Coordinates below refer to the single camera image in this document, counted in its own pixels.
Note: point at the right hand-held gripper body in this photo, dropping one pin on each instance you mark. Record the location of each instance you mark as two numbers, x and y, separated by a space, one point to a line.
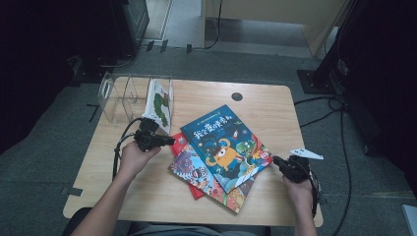
295 168

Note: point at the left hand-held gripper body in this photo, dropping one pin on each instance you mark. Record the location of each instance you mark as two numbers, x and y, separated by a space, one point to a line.
147 139

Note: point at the red picture book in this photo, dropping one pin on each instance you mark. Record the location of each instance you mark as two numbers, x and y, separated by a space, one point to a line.
175 149

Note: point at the white caterpillar picture book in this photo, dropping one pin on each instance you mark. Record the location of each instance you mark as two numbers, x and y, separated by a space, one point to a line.
157 101

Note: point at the dark blue monster picture book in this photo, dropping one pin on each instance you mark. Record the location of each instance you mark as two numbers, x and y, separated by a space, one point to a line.
209 137

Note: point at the colourful animal faces picture book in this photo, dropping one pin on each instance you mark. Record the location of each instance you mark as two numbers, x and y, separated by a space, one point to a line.
196 177

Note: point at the clear acrylic book organizer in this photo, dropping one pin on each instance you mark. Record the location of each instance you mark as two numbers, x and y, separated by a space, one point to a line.
121 98

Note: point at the person's right hand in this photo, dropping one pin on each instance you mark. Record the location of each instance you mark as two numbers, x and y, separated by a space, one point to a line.
300 191

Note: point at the person's left hand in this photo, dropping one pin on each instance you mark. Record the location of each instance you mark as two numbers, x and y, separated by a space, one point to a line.
132 160

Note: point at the black round table grommet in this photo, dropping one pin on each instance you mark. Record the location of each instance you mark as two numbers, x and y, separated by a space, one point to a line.
236 96

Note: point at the black metal stand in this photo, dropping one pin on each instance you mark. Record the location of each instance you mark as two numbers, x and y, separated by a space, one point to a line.
314 82

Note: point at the person's grey clothing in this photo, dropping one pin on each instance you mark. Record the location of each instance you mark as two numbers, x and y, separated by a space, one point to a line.
183 231

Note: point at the black floor tape strip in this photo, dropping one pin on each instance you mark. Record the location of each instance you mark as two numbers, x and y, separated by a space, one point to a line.
189 48
164 46
149 46

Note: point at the person's dark trouser leg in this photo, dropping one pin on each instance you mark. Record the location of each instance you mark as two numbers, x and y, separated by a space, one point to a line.
77 224

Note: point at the black cabinet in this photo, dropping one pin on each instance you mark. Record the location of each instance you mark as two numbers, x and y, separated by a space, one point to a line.
131 26

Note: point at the white box corner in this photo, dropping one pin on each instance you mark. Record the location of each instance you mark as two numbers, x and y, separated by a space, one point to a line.
411 223

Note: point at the beige partition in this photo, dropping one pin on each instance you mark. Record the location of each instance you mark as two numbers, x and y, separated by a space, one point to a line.
262 10

